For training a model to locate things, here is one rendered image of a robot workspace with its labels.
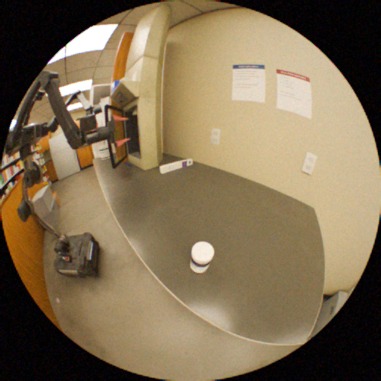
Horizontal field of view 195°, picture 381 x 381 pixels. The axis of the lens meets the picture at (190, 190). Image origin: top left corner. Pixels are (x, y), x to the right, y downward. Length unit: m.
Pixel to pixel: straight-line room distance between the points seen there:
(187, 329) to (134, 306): 0.50
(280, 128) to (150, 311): 1.64
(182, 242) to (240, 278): 0.18
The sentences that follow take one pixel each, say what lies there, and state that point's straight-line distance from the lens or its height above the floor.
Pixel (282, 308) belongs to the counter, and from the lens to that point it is 0.35.
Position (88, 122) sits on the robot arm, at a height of 1.27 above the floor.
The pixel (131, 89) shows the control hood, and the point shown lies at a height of 1.45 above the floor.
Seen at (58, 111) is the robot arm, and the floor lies 1.37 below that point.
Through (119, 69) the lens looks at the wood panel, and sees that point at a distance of 1.21.
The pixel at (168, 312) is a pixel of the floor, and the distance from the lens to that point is 1.22.
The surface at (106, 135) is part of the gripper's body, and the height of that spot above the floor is 1.20.
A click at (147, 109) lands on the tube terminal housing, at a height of 1.33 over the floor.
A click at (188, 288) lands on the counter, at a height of 0.94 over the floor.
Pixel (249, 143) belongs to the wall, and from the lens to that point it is 0.75.
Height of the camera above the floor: 1.21
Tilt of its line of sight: 32 degrees down
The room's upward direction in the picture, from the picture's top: 3 degrees clockwise
